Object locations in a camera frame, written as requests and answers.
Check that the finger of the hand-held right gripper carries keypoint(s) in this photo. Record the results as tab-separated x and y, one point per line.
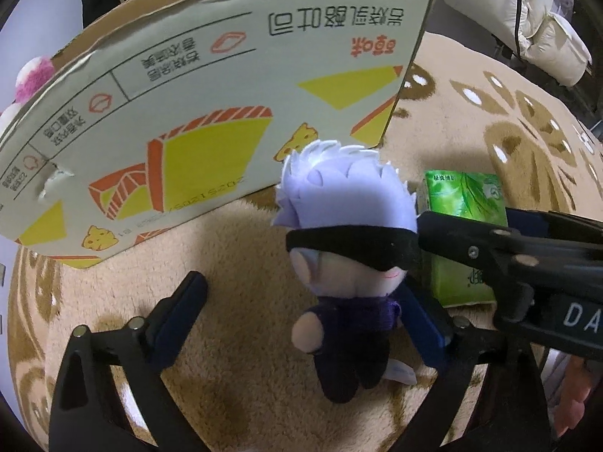
532	216
471	240

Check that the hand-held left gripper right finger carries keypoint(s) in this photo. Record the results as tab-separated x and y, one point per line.
426	329

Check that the printed cardboard box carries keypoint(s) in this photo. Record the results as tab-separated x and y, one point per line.
188	80

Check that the beige patterned rug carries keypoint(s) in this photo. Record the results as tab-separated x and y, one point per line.
235	245

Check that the lilac-haired plush doll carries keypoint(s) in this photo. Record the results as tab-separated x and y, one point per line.
344	197

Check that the pink flower plush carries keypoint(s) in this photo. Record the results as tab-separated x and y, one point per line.
33	75

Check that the green tissue pack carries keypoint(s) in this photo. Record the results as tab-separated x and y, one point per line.
466	193

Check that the person's right hand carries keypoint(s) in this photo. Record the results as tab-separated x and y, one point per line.
577	395

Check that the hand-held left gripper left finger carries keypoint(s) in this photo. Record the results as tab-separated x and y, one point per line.
172	325

